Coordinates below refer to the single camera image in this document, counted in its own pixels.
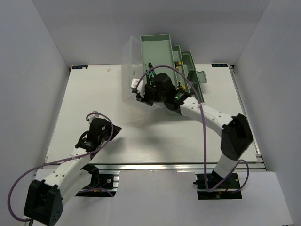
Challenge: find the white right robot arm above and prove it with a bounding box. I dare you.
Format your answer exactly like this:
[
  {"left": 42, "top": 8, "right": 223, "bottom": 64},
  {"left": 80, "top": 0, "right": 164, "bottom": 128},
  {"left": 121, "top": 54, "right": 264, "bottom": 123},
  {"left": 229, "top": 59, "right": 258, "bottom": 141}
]
[{"left": 131, "top": 73, "right": 253, "bottom": 188}]

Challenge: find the green plastic toolbox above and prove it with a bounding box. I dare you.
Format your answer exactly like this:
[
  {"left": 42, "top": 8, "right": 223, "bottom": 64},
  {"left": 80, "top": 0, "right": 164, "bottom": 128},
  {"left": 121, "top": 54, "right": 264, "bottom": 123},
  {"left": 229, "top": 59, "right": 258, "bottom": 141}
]
[{"left": 121, "top": 34, "right": 208, "bottom": 111}]

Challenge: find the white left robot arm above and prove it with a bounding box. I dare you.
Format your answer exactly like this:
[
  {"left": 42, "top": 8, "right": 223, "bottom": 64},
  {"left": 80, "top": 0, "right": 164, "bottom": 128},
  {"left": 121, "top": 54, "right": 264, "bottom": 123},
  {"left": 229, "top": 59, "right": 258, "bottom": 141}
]
[{"left": 24, "top": 111, "right": 122, "bottom": 226}]

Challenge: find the small green black precision screwdriver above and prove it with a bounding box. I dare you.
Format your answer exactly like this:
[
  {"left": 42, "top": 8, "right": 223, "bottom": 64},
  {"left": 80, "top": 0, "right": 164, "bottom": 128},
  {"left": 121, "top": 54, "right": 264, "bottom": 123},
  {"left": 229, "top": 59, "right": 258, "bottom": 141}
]
[{"left": 146, "top": 71, "right": 152, "bottom": 84}]

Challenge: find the yellow black T-handle hex key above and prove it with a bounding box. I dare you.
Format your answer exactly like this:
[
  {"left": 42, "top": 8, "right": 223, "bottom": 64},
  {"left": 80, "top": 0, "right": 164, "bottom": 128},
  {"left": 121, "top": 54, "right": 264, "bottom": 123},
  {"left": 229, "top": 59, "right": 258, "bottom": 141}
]
[{"left": 176, "top": 81, "right": 186, "bottom": 91}]

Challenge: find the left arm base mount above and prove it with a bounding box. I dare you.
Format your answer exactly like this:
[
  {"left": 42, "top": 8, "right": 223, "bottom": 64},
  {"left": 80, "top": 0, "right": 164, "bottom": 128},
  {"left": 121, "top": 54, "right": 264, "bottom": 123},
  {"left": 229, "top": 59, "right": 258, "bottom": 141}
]
[{"left": 76, "top": 164, "right": 119, "bottom": 197}]

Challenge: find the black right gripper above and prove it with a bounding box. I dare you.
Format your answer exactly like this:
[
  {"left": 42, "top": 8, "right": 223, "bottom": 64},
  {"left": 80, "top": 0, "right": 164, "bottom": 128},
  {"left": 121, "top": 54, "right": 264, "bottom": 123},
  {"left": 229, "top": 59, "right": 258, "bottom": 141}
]
[{"left": 136, "top": 86, "right": 166, "bottom": 107}]

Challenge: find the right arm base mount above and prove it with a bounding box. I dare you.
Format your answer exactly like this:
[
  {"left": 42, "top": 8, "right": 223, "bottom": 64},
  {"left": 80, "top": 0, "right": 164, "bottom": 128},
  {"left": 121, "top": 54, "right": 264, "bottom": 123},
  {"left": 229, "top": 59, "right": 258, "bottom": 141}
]
[{"left": 193, "top": 173, "right": 242, "bottom": 200}]

